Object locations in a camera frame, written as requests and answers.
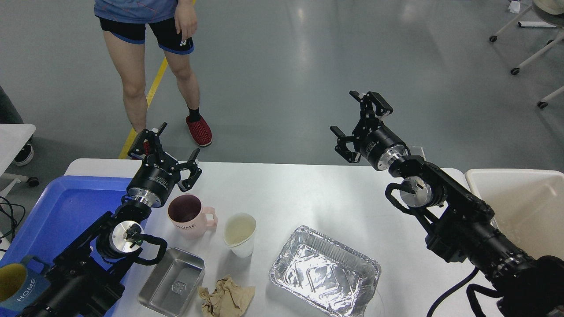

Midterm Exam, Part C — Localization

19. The beige plastic waste bin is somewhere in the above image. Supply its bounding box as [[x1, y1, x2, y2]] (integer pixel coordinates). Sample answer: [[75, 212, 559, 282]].
[[465, 169, 564, 282]]

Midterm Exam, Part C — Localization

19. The white paper cup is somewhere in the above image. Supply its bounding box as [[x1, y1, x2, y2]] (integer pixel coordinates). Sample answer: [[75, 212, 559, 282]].
[[223, 213, 256, 258]]

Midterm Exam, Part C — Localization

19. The stainless steel rectangular tray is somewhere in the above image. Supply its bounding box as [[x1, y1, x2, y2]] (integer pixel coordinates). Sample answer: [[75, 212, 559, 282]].
[[137, 247, 205, 317]]

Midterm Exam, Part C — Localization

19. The white rolling chair base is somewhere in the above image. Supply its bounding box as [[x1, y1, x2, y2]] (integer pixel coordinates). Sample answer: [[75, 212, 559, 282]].
[[489, 0, 564, 109]]

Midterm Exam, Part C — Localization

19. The aluminium foil tray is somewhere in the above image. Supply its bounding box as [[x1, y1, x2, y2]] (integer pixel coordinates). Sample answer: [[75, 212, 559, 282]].
[[270, 225, 381, 317]]

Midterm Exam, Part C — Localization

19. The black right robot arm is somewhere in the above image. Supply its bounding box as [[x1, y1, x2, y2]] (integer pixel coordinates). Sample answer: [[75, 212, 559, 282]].
[[330, 91, 564, 317]]

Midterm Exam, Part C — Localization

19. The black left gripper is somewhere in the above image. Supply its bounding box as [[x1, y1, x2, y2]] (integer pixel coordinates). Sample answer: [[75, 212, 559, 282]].
[[126, 122, 203, 207]]

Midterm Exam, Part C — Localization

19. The black cable at left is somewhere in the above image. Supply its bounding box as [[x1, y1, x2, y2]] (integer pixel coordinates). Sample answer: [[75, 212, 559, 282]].
[[0, 196, 26, 254]]

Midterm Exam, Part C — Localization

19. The pink HOME mug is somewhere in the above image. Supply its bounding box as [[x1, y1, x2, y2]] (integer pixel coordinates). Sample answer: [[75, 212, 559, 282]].
[[167, 194, 218, 240]]

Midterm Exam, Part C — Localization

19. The white side table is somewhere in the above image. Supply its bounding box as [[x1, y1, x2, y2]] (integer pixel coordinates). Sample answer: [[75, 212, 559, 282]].
[[0, 124, 40, 197]]

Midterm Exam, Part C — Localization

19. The blue plastic bin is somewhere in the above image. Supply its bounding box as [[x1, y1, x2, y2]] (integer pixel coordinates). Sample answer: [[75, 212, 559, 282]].
[[0, 175, 148, 317]]

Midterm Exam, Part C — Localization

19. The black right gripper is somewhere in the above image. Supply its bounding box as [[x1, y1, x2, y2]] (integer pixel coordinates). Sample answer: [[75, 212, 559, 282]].
[[330, 90, 407, 171]]

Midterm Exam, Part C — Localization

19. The blue HOME mug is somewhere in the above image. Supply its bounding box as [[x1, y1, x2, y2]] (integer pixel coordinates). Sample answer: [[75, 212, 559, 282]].
[[0, 255, 51, 313]]

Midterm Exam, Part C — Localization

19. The crumpled brown paper napkin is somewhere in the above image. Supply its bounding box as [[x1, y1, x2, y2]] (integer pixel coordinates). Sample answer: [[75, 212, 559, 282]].
[[197, 275, 256, 317]]

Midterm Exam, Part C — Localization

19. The person in blue shirt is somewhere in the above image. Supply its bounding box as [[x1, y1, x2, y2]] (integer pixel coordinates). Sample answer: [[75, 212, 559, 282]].
[[93, 0, 213, 147]]

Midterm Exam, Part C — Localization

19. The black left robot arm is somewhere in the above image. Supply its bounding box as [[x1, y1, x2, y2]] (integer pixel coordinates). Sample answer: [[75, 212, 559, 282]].
[[18, 123, 203, 317]]

